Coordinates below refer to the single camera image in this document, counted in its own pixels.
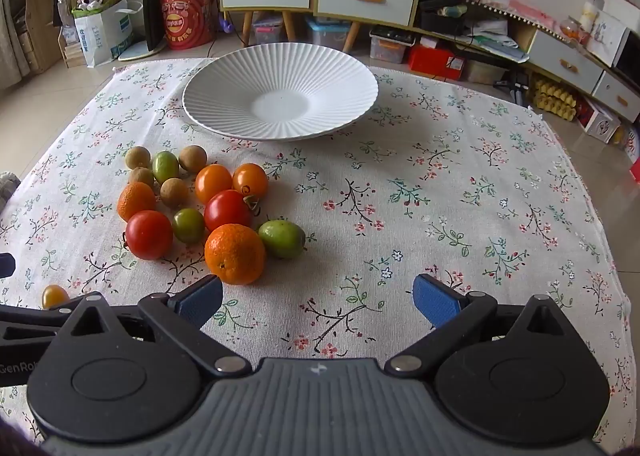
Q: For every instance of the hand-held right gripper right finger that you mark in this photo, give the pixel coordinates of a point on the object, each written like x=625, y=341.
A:
x=435, y=301

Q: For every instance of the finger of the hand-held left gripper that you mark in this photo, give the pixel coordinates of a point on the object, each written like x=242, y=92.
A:
x=30, y=317
x=5, y=266

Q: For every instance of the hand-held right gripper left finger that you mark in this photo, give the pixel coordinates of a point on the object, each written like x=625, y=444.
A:
x=200, y=298

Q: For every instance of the small yellow tomato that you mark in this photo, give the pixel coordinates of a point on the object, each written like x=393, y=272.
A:
x=55, y=296

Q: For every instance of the mandarin orange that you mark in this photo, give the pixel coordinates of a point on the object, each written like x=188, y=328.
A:
x=234, y=253
x=136, y=201

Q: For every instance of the green tomato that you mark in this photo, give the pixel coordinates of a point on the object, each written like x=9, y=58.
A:
x=188, y=225

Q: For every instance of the red tomato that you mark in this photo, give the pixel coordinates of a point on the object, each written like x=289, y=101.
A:
x=148, y=235
x=227, y=210

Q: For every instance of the green jujube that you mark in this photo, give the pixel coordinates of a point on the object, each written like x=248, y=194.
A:
x=281, y=238
x=165, y=166

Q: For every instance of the brown longan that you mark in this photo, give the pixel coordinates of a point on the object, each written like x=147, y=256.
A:
x=192, y=158
x=142, y=178
x=137, y=157
x=175, y=192

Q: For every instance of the orange tomato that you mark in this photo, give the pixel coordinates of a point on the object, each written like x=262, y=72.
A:
x=250, y=180
x=213, y=183

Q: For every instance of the white ribbed plate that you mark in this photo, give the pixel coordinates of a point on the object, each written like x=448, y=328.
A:
x=280, y=103

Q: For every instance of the grey quilted cushion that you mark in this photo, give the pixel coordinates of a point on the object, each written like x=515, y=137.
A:
x=7, y=186

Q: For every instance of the floral tablecloth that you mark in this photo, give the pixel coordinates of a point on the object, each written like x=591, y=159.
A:
x=375, y=196

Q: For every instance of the black handheld tool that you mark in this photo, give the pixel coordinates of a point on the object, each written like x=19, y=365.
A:
x=517, y=88

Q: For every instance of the grey curtain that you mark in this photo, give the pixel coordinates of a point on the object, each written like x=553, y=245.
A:
x=10, y=35

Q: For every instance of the yellow egg carton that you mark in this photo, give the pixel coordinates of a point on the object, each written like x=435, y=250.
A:
x=555, y=103

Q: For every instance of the red cardboard box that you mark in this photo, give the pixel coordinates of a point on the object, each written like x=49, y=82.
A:
x=435, y=63

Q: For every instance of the white printed carton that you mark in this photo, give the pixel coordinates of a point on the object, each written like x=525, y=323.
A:
x=600, y=123

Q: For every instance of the white paper shopping bag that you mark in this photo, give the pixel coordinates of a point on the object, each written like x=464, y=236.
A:
x=102, y=35

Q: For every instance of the white round base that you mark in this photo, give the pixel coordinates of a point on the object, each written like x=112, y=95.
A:
x=137, y=53

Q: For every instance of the clear box black lid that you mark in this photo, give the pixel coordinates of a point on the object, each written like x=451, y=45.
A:
x=390, y=48

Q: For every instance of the red printed bucket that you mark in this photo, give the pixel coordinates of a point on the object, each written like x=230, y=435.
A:
x=187, y=30

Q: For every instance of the long low wooden cabinet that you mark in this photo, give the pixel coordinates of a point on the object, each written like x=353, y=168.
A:
x=565, y=60

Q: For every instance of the clear box pink lid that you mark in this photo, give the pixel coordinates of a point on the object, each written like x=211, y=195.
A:
x=267, y=30

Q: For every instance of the black storage bin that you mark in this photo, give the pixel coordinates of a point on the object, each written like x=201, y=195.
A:
x=440, y=20

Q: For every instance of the black flat panel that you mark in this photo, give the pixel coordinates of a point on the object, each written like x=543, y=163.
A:
x=151, y=15

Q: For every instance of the clear box blue lid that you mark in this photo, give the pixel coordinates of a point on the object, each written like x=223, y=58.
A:
x=325, y=35

